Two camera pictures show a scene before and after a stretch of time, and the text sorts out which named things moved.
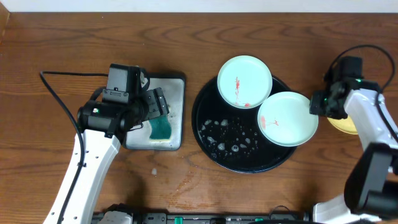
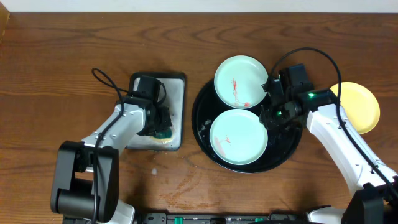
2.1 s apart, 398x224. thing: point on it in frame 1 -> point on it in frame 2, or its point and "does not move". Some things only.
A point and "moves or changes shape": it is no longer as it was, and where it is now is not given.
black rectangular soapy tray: (173, 89) does not move
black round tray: (231, 137) does not move
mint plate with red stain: (244, 82) does not move
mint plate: (284, 119) moves or changes shape
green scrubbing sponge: (161, 129) does not move
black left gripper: (158, 102) -> (163, 123)
